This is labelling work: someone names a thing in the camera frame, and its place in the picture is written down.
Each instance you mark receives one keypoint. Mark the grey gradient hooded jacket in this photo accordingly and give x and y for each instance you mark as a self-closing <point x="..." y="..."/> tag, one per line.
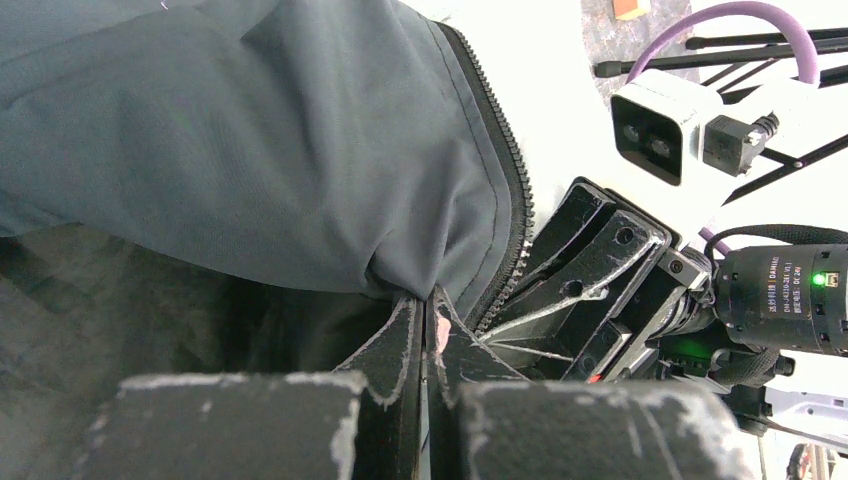
<point x="232" y="187"/>

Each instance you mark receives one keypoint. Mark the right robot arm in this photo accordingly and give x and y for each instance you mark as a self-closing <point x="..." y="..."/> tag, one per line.
<point x="765" y="304"/>

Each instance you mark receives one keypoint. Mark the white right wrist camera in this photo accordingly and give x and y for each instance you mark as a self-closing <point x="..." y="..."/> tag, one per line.
<point x="670" y="128"/>

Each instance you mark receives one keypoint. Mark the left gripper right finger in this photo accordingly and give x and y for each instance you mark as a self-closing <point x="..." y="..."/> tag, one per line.
<point x="487" y="421"/>

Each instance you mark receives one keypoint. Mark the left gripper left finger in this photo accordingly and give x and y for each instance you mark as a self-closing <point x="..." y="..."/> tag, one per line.
<point x="358" y="421"/>

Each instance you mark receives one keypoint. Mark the long wooden block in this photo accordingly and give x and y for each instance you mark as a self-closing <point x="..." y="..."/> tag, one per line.
<point x="627" y="10"/>

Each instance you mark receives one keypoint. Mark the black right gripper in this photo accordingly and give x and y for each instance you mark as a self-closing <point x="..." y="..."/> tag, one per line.
<point x="594" y="290"/>

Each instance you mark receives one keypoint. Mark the black tripod stand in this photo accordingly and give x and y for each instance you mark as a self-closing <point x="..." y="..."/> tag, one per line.
<point x="768" y="49"/>

